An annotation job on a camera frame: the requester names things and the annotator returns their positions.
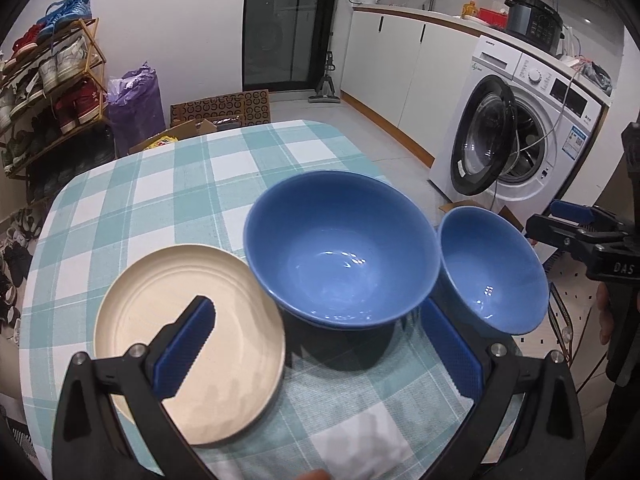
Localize pile of shoes on floor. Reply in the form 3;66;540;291
0;207;38;346

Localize black framed glass door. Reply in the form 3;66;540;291
242;0;346;93

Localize grey stick vacuum cleaner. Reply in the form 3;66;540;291
307;0;346;105

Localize open cardboard box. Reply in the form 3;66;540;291
129;119;218;156

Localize white washing machine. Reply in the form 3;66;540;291
427;35;612;211

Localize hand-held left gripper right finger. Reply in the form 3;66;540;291
421;297;588;480

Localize cream round plate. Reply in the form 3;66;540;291
93;244;287;447

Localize purple plastic bag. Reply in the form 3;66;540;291
106;62;166;158

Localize teal checkered tablecloth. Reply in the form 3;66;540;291
19;119;551;480

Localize grey cloth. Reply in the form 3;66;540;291
580;60;613;96

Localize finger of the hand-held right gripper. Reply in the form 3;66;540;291
550;200;621;233
525;214;596;257

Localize person's right hand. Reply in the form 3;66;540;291
596;285;615;346

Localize wooden shoe rack with shoes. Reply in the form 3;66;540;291
0;0;108;171

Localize white base cabinets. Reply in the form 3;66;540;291
340;2;481;166

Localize brown circle-patterned box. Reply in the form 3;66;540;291
170;89;272;128

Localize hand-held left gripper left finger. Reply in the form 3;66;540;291
52;295;217;480

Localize black pressure cooker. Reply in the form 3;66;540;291
505;0;565;51

